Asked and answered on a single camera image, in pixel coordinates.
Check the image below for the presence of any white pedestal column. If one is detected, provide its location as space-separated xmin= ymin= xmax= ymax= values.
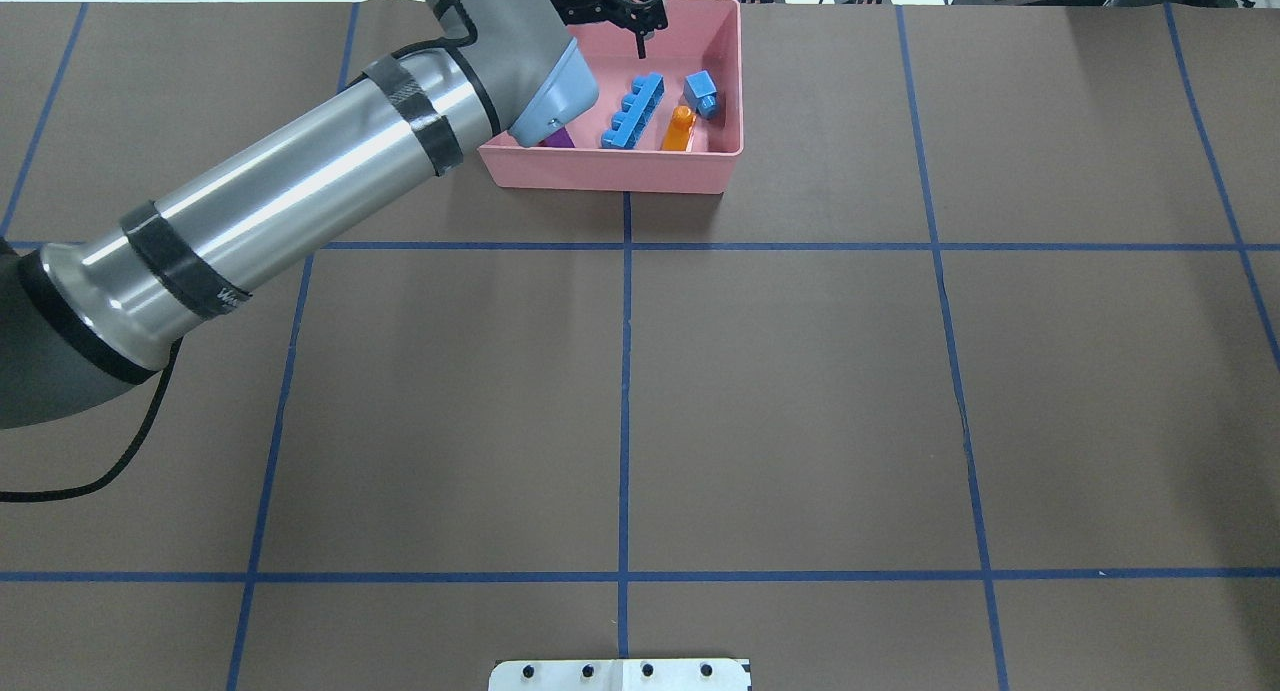
xmin=486 ymin=656 xmax=753 ymax=690

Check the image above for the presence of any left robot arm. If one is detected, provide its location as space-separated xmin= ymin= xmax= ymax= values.
xmin=1 ymin=0 xmax=599 ymax=427

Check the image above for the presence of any small blue block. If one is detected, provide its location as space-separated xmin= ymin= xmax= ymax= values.
xmin=682 ymin=70 xmax=721 ymax=120

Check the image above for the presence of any orange block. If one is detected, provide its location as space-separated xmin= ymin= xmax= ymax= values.
xmin=660 ymin=104 xmax=698 ymax=152

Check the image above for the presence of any purple block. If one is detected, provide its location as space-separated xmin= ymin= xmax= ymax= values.
xmin=538 ymin=127 xmax=576 ymax=148

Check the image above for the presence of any long blue block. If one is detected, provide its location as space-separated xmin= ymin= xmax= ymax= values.
xmin=599 ymin=72 xmax=666 ymax=150

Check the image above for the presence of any pink plastic box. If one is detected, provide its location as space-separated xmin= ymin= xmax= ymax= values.
xmin=476 ymin=0 xmax=745 ymax=195

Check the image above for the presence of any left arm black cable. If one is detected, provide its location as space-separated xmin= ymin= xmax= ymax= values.
xmin=0 ymin=339 xmax=183 ymax=502

